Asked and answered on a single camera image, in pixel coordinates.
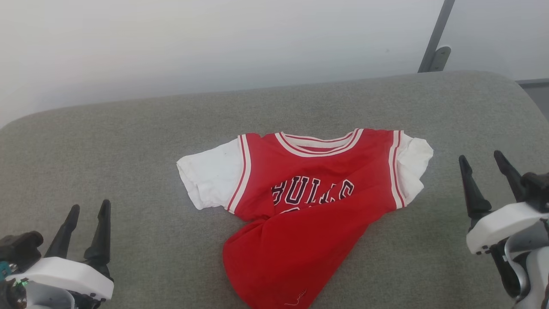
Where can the grey metal post bracket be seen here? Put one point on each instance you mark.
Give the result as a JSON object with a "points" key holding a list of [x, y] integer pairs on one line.
{"points": [[441, 58]]}

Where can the grey metal post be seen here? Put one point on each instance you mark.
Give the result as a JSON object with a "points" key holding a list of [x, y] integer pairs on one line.
{"points": [[437, 30]]}

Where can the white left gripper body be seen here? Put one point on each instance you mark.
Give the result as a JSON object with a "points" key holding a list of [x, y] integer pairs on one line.
{"points": [[68, 274]]}

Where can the red and white basketball jersey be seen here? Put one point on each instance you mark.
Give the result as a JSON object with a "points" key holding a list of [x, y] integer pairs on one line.
{"points": [[300, 249]]}

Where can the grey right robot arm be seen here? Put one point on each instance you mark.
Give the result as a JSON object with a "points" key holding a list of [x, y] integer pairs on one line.
{"points": [[536, 266]]}

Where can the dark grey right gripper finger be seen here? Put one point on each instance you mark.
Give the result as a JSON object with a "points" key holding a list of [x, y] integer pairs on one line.
{"points": [[476, 197], [511, 176]]}

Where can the teal left camera connector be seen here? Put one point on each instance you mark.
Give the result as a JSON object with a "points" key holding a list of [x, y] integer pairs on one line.
{"points": [[3, 269]]}

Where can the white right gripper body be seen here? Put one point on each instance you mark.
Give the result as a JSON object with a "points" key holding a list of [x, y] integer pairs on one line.
{"points": [[497, 225]]}

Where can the grey fabric sofa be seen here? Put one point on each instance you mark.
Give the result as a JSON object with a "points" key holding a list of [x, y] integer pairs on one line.
{"points": [[128, 141]]}

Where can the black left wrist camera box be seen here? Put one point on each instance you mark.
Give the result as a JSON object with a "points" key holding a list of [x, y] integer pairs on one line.
{"points": [[19, 249]]}

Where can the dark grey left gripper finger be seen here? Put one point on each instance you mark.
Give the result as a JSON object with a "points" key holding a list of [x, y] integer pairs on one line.
{"points": [[64, 236], [102, 244]]}

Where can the dark baseboard strip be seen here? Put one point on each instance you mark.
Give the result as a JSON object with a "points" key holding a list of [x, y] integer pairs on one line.
{"points": [[536, 82]]}

